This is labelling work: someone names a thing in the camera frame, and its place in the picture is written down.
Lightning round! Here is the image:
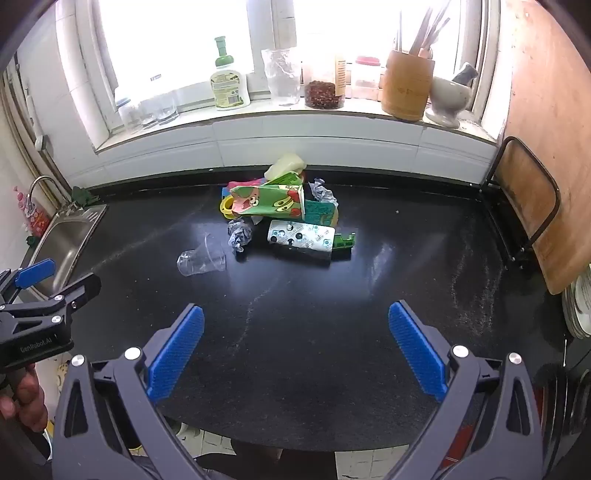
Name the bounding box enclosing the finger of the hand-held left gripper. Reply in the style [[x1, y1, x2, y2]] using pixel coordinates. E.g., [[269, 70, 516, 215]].
[[0, 258, 56, 305], [0, 273, 102, 340]]

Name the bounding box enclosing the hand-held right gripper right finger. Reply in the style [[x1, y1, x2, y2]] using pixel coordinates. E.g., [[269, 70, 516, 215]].
[[388, 300, 543, 480]]

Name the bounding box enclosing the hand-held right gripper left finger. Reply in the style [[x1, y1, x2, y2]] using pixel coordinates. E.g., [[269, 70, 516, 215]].
[[52, 303, 206, 480]]

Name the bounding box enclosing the clear plastic cup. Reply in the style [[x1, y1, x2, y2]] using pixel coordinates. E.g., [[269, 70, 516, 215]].
[[176, 233, 227, 278]]

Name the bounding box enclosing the yellow plastic ring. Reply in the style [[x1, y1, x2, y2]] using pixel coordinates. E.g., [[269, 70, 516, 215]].
[[219, 194, 241, 220]]

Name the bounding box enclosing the white blister pack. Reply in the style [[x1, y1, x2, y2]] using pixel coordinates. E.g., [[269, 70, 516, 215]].
[[267, 219, 336, 266]]

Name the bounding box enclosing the green printed carton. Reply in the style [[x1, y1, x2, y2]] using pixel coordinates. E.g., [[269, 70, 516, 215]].
[[229, 171, 306, 221]]

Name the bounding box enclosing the beige sponge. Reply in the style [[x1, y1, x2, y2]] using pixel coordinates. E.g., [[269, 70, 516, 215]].
[[264, 153, 308, 181]]

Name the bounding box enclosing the person's left hand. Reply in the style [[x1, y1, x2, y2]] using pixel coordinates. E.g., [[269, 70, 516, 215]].
[[0, 362, 49, 432]]

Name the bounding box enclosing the stainless steel sink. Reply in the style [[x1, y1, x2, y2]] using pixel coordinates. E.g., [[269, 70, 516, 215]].
[[21, 204, 108, 301]]

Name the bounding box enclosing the pink bottle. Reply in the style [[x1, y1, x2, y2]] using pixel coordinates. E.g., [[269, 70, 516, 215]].
[[14, 185, 51, 236]]

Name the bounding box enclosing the chrome faucet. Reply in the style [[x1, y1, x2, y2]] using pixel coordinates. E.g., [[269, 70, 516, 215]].
[[25, 175, 77, 217]]

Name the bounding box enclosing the red container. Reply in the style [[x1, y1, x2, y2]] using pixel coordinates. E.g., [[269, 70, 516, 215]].
[[441, 415, 476, 472]]

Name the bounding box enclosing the dark round cookware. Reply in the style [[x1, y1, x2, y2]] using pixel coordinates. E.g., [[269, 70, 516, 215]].
[[536, 362, 591, 439]]

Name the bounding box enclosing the stack of white plates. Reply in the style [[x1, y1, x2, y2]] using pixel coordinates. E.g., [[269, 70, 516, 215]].
[[561, 265, 591, 340]]

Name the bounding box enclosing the glass jar blue lid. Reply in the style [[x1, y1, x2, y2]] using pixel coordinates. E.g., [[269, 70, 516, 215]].
[[115, 98, 141, 134]]

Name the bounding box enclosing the clear drinking glass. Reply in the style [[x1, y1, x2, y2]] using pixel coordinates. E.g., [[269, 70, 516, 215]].
[[139, 97, 160, 127], [154, 92, 180, 124]]

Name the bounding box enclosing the white stone mortar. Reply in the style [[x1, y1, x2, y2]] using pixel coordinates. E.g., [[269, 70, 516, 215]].
[[425, 76, 472, 129]]

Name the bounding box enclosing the white bottle green cap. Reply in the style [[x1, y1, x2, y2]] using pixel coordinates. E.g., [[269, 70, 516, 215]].
[[210, 36, 251, 112]]

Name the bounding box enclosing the bamboo utensil holder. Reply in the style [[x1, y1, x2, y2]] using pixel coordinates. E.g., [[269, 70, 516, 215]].
[[380, 49, 435, 121]]

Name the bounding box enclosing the wooden cutting board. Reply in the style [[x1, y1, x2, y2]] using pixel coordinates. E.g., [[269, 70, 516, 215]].
[[501, 0, 591, 296]]

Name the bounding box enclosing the clear jar of dried chili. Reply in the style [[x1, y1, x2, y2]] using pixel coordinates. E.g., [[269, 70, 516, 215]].
[[302, 51, 347, 110]]

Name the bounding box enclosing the clear jar pink lid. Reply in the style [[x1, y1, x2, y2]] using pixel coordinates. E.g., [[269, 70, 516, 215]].
[[351, 55, 384, 100]]

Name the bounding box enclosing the grey pestle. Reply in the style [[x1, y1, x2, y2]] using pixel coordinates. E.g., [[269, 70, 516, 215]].
[[452, 62, 478, 86]]

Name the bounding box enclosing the crumpled clear plastic container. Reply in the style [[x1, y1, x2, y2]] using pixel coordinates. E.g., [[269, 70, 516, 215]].
[[261, 47, 303, 107]]

